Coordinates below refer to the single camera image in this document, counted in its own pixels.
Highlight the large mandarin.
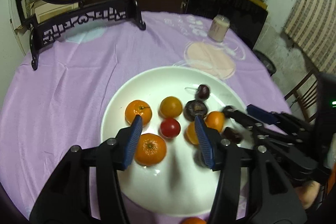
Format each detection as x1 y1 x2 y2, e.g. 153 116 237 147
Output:
134 133 167 166

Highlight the dark heart-shaped chestnut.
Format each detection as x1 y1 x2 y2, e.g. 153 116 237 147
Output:
222 127 244 144

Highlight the smooth orange bottom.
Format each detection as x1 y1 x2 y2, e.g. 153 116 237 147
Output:
185 122 199 145

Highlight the dark cherry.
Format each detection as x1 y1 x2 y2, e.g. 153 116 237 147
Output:
185 84 210 101

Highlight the red tomato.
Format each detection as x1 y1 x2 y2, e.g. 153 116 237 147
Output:
159 118 181 139

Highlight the yellow orange with stem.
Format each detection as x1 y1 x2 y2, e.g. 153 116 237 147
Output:
159 96 183 118

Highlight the small mandarin top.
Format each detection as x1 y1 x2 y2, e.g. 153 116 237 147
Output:
180 217 207 224

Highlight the person right hand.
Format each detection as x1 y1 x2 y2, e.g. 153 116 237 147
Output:
294 181 321 210

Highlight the wooden chair right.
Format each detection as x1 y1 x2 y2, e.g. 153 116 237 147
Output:
284 70 318 123

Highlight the black round stool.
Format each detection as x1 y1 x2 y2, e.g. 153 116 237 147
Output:
253 50 277 76

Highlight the pink beverage can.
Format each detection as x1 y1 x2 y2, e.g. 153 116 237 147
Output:
208 15 230 43

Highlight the purple printed tablecloth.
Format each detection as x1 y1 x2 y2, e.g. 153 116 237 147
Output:
1 12 289 217

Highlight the checked curtain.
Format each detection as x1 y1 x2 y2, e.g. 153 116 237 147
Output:
284 0 336 74

